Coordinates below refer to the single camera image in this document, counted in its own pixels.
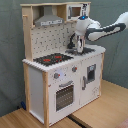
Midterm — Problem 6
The black toy faucet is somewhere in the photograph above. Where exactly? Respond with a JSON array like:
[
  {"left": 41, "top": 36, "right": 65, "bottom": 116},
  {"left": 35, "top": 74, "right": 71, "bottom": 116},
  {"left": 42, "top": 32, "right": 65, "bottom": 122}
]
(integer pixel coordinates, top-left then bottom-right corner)
[{"left": 67, "top": 33, "right": 80, "bottom": 49}]

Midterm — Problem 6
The black toy stovetop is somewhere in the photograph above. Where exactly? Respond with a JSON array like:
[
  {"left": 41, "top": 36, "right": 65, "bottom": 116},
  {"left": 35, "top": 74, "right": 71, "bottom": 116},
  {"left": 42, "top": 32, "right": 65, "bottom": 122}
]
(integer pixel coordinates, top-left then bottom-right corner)
[{"left": 34, "top": 53, "right": 71, "bottom": 66}]

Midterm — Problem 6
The toy oven door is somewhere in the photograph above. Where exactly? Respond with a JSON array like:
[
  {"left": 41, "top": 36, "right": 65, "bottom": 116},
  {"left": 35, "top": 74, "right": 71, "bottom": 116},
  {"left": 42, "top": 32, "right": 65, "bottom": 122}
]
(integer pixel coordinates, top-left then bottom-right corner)
[{"left": 55, "top": 81, "right": 74, "bottom": 112}]

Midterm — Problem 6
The wooden toy kitchen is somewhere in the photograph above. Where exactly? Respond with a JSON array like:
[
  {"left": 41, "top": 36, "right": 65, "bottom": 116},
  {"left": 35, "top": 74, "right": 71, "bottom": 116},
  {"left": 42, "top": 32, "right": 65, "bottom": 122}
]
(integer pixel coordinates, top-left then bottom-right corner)
[{"left": 22, "top": 2, "right": 105, "bottom": 127}]

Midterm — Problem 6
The white toy cupboard door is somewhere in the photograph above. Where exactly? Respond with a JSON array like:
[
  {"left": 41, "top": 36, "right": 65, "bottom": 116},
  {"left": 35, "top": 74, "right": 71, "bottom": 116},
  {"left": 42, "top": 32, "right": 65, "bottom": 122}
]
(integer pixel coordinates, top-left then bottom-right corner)
[{"left": 80, "top": 56, "right": 102, "bottom": 106}]

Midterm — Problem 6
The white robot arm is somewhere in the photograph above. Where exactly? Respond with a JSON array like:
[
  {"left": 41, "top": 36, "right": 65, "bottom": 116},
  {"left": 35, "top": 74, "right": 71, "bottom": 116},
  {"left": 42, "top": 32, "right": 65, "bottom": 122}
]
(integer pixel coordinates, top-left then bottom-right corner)
[{"left": 75, "top": 12, "right": 128, "bottom": 53}]

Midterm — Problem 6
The grey toy sink basin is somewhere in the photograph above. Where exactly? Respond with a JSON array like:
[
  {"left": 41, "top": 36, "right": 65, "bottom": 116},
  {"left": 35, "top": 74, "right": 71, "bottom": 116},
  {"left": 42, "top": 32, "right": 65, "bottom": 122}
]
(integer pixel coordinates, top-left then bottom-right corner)
[{"left": 65, "top": 47, "right": 95, "bottom": 56}]

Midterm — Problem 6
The grey toy range hood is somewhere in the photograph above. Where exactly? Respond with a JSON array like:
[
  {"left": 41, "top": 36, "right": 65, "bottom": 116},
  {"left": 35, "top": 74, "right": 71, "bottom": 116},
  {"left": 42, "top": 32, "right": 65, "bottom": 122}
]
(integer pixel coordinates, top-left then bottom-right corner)
[{"left": 35, "top": 5, "right": 64, "bottom": 27}]

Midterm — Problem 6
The toy microwave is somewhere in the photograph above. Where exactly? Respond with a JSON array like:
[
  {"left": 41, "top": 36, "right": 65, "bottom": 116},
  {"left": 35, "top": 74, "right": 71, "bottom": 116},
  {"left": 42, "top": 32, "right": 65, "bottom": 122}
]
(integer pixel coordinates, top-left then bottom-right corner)
[{"left": 67, "top": 3, "right": 89, "bottom": 21}]

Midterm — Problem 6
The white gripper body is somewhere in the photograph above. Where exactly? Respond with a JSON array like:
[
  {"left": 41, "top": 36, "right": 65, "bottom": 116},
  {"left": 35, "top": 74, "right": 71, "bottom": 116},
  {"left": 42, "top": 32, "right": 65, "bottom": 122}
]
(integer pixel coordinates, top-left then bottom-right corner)
[{"left": 76, "top": 35, "right": 84, "bottom": 53}]

